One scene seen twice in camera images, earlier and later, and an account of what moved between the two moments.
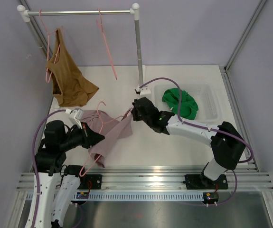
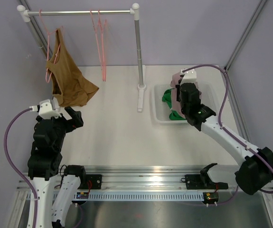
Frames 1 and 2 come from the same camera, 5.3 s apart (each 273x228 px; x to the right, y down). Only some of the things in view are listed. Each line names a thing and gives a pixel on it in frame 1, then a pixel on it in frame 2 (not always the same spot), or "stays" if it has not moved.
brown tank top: (69, 82) stays
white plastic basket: (204, 94) stays
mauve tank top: (111, 127) -> (176, 105)
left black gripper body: (82, 137) -> (63, 127)
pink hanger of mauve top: (102, 123) -> (100, 33)
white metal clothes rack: (25, 12) stays
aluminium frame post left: (38, 31) stays
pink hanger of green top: (101, 31) -> (101, 46)
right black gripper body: (137, 117) -> (183, 109)
